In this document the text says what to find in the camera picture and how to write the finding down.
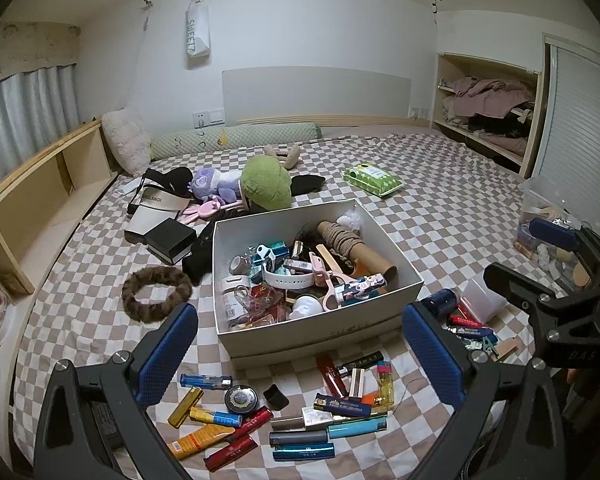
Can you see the black round tin gold emblem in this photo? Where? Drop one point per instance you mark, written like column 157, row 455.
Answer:
column 241, row 399

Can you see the black gift box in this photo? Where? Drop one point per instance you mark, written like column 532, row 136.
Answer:
column 172, row 240

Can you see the black white visor cap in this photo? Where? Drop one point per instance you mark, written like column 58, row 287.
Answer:
column 162, row 195

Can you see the blue gold cigarette pack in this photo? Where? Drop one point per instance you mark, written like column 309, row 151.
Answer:
column 342, row 406

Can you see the tan wooden piece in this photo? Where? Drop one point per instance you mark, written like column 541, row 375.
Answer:
column 509, row 350

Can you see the white fluffy pillow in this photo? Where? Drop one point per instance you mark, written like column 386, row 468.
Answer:
column 127, row 140

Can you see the checkered bed sheet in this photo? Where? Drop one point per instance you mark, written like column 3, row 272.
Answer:
column 455, row 200

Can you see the green plush hat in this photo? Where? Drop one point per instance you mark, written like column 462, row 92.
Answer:
column 265, row 182

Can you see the black hair bundle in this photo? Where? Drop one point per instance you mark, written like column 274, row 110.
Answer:
column 306, row 235

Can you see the blue clear lighter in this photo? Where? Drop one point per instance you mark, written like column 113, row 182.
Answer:
column 205, row 382

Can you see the white headboard panel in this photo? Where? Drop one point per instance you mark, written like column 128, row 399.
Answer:
column 315, row 95

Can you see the white cardboard box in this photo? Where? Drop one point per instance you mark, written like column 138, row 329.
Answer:
column 320, row 332

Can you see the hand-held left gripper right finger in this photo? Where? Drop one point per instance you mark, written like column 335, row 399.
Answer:
column 432, row 350

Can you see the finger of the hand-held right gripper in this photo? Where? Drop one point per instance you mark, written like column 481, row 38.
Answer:
column 510, row 282
column 555, row 234

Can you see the green bolster pillow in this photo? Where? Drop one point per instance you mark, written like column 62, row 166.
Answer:
column 240, row 139

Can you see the white fluffy ball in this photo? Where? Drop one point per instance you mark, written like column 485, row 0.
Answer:
column 351, row 220

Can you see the white wall switch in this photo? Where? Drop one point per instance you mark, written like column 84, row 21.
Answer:
column 208, row 118

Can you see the white flat box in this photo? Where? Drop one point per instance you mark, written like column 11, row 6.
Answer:
column 147, row 225

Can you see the clear storage bin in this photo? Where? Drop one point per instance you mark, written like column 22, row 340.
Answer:
column 540, row 200

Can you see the blue pen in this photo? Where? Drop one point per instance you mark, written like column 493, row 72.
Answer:
column 475, row 332

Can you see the wooden bedside shelf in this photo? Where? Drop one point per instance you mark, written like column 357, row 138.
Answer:
column 45, row 175

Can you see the brown plush toy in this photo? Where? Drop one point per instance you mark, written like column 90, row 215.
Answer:
column 285, row 156

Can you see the white wall socket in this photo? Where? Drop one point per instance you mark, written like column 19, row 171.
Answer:
column 419, row 112

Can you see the pink clothes pile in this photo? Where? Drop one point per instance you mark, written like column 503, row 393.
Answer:
column 485, row 95

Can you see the white hanging bag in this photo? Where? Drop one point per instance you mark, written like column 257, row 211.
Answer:
column 198, row 30

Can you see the silver ribbed lighter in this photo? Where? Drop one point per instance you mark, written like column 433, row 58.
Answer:
column 357, row 382

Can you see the clear plastic box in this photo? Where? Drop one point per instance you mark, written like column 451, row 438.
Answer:
column 482, row 300

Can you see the green clip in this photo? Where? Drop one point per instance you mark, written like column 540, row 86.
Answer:
column 489, row 346

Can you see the blue capped bottle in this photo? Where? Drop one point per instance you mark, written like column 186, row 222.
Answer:
column 442, row 302

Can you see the pink bottle opener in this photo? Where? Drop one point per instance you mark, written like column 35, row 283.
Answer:
column 330, row 290

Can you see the purple plush toy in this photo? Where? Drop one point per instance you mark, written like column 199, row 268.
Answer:
column 215, row 185

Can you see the grey lighter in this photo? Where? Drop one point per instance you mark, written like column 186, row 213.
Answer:
column 286, row 423

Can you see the white curtain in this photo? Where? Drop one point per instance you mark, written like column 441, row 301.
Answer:
column 25, row 110

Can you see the black cloth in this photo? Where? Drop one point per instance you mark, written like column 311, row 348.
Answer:
column 307, row 185

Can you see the orange tube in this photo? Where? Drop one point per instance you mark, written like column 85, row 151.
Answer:
column 200, row 441

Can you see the blue metallic lighter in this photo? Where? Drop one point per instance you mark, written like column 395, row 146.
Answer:
column 302, row 453

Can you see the pink rabbit comb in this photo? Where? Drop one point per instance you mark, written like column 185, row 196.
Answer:
column 207, row 210

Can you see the gold lighter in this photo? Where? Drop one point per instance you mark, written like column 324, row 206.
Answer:
column 185, row 407

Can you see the white pill bottle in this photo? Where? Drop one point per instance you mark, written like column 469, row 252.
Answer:
column 234, row 305

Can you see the printed pink lighter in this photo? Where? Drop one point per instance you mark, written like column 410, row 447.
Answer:
column 362, row 287

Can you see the dark clothes pile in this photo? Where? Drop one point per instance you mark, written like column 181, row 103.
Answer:
column 500, row 125

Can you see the green wet wipes pack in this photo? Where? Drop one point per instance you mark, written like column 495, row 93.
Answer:
column 372, row 179

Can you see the yellow clear lighter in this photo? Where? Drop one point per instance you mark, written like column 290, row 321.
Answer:
column 386, row 382

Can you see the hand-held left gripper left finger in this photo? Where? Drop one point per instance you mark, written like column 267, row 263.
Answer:
column 167, row 350

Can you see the wooden wardrobe shelf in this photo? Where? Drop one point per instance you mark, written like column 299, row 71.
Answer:
column 530, row 125

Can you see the black gloves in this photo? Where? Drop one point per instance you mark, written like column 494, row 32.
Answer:
column 200, row 255

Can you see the teal blue lighter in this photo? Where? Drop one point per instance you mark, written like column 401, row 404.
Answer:
column 272, row 257

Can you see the white small pack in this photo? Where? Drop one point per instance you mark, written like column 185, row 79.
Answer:
column 314, row 419

